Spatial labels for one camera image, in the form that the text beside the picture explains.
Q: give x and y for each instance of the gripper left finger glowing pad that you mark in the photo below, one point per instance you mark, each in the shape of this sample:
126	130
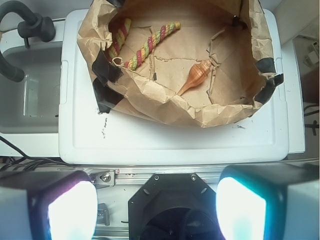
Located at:
47	205

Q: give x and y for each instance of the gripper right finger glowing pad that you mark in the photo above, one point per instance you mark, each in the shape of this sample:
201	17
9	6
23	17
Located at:
275	201

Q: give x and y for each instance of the orange spiral sea shell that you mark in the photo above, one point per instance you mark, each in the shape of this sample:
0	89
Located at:
197	75

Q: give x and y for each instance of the white plastic bin lid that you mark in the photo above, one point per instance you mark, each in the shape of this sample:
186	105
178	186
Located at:
88	137

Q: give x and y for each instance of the white sink basin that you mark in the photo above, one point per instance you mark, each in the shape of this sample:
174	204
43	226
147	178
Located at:
29	109

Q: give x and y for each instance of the crumpled brown paper bag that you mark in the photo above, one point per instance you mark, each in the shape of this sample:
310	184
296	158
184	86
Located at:
232	34

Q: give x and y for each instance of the black faucet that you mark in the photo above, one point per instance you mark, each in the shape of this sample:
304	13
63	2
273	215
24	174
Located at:
33	25

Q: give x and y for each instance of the aluminium extrusion rail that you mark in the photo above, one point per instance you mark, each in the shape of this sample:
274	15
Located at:
139	175

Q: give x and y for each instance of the black octagonal mount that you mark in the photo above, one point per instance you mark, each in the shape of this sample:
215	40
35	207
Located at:
174	206

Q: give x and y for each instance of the multicolour twisted rope toy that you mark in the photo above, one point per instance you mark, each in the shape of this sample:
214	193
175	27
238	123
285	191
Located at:
119	37

